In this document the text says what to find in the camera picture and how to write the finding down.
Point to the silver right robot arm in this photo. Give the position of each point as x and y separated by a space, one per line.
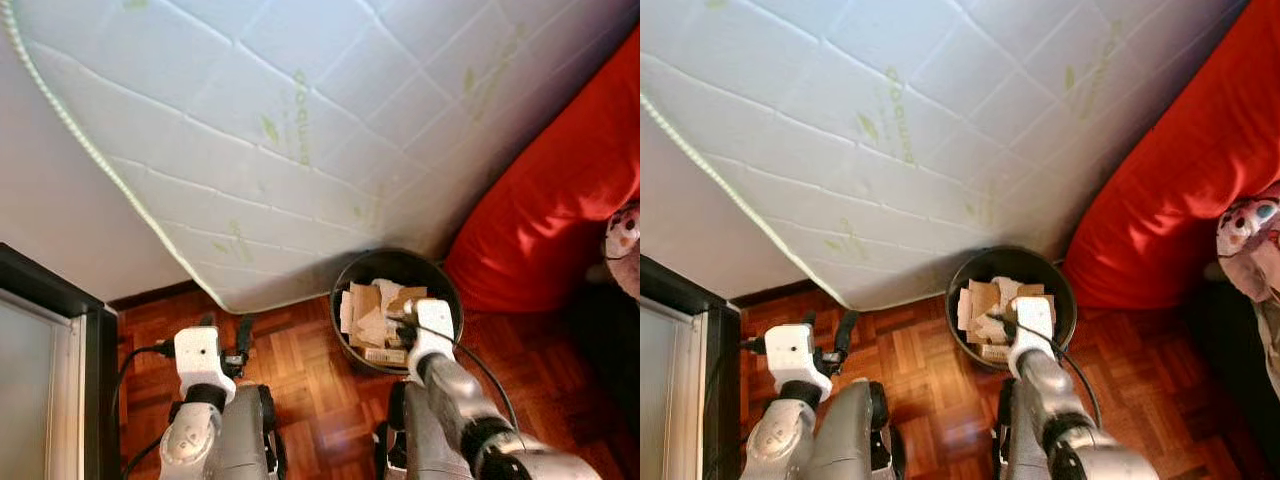
1060 410
470 405

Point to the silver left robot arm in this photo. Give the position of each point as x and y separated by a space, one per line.
775 440
190 440

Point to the brown cardboard scraps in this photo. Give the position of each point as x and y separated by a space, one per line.
372 310
985 308

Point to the black round waste bin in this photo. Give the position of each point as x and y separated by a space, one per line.
1060 290
442 290

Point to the grey left robot leg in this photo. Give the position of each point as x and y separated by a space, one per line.
860 440
250 440

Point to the grey robot leg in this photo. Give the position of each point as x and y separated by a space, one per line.
860 440
250 440
410 440
1015 445

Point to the grey right robot leg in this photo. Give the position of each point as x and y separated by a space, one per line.
1015 445
410 440

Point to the black-framed glass door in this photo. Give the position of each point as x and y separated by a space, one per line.
95 400
722 400

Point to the red fabric-covered mattress cushion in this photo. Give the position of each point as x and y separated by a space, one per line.
550 200
1180 180

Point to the pink cartoon-print quilt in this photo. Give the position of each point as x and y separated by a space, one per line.
1245 225
622 235

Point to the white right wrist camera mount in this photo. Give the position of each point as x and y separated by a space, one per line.
1032 328
433 330

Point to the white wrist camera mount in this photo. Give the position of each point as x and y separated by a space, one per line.
433 330
200 360
1032 328
795 358

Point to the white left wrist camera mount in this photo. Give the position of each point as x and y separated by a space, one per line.
795 358
200 360

